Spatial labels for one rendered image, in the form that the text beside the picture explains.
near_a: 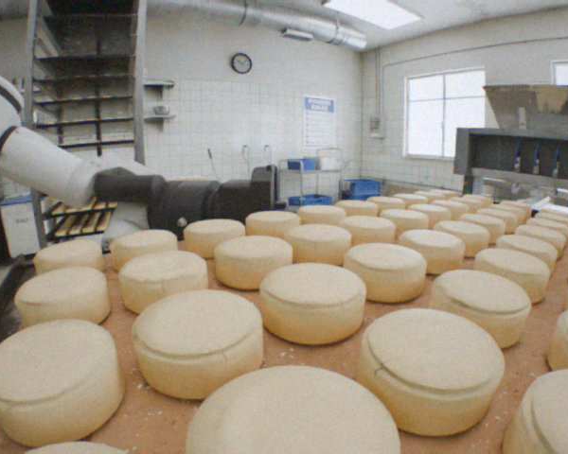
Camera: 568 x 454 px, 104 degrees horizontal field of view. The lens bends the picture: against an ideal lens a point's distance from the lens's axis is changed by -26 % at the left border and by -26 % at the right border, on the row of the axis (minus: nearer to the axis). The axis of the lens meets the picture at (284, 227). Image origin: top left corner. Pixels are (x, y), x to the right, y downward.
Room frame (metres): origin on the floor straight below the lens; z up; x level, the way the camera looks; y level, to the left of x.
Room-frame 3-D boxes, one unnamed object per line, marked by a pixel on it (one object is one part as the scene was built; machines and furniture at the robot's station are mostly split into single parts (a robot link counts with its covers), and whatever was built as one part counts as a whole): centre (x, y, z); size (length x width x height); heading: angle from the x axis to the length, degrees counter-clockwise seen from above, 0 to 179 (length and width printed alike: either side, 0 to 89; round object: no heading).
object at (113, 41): (1.32, 0.93, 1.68); 0.60 x 0.40 x 0.02; 29
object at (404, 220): (0.28, -0.12, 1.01); 0.05 x 0.05 x 0.02
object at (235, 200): (0.36, 0.07, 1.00); 0.12 x 0.10 x 0.13; 80
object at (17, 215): (2.69, 2.97, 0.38); 0.64 x 0.54 x 0.77; 32
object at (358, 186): (4.86, -1.26, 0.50); 0.60 x 0.40 x 0.20; 122
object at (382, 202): (0.36, -0.13, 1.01); 0.05 x 0.05 x 0.02
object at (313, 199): (4.46, -0.39, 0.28); 0.56 x 0.38 x 0.20; 127
